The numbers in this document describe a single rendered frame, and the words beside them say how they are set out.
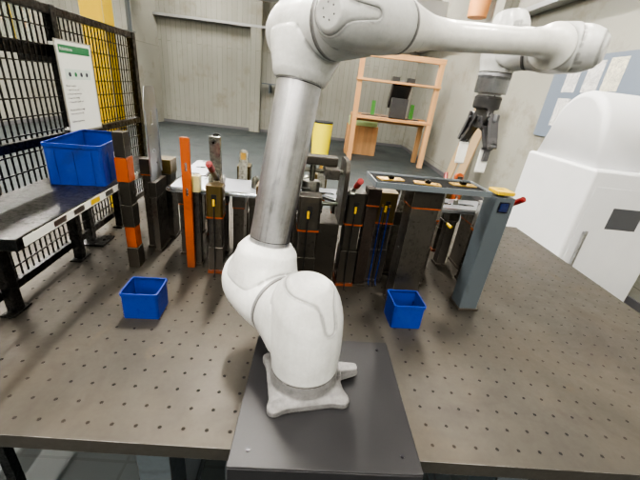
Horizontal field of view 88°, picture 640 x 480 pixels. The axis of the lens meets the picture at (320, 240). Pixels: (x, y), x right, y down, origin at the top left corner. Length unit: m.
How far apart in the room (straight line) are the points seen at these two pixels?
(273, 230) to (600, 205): 2.56
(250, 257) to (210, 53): 10.59
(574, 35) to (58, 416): 1.42
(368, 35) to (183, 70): 10.90
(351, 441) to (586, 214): 2.52
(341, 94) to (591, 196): 8.71
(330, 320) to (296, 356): 0.10
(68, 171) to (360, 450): 1.15
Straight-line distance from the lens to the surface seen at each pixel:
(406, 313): 1.15
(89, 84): 1.71
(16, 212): 1.14
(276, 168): 0.77
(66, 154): 1.32
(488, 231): 1.26
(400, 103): 7.97
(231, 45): 11.12
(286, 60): 0.77
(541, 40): 0.98
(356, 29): 0.66
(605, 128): 3.06
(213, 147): 1.23
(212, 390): 0.93
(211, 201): 1.24
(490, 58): 1.14
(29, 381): 1.09
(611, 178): 2.99
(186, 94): 11.48
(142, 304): 1.15
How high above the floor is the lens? 1.40
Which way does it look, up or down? 24 degrees down
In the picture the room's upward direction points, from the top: 7 degrees clockwise
